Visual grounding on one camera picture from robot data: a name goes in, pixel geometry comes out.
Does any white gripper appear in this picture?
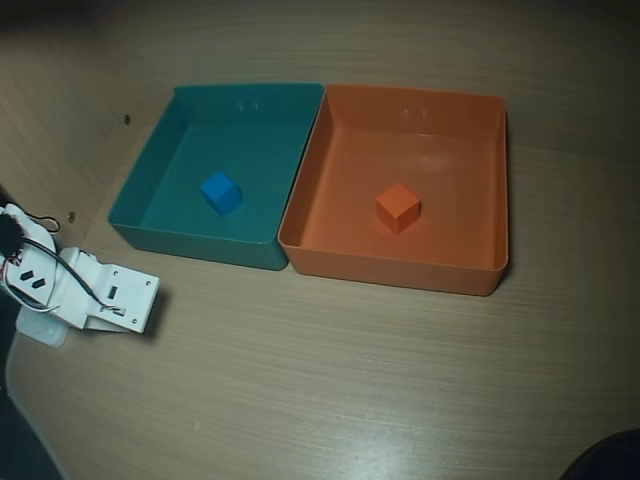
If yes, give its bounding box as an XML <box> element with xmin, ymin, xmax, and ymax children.
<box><xmin>51</xmin><ymin>246</ymin><xmax>109</xmax><ymax>330</ymax></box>

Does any blue cube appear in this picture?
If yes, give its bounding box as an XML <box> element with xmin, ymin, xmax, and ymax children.
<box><xmin>199</xmin><ymin>171</ymin><xmax>245</xmax><ymax>218</ymax></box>

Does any orange cube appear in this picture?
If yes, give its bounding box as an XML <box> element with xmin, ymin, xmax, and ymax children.
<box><xmin>374</xmin><ymin>181</ymin><xmax>421</xmax><ymax>235</ymax></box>

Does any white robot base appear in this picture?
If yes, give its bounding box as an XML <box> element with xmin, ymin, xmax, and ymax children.
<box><xmin>16</xmin><ymin>309</ymin><xmax>70</xmax><ymax>349</ymax></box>

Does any teal plastic box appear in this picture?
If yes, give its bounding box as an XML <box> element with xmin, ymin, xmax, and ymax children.
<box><xmin>107</xmin><ymin>82</ymin><xmax>326</xmax><ymax>273</ymax></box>

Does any orange plastic box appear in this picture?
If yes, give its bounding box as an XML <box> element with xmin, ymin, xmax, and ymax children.
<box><xmin>277</xmin><ymin>83</ymin><xmax>511</xmax><ymax>298</ymax></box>

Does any dark round object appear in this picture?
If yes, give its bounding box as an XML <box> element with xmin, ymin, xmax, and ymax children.
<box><xmin>567</xmin><ymin>429</ymin><xmax>640</xmax><ymax>480</ymax></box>

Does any black camera cable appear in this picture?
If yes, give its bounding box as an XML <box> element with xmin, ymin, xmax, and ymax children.
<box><xmin>0</xmin><ymin>236</ymin><xmax>126</xmax><ymax>316</ymax></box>

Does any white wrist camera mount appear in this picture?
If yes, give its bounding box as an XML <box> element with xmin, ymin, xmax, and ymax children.
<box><xmin>82</xmin><ymin>262</ymin><xmax>162</xmax><ymax>336</ymax></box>

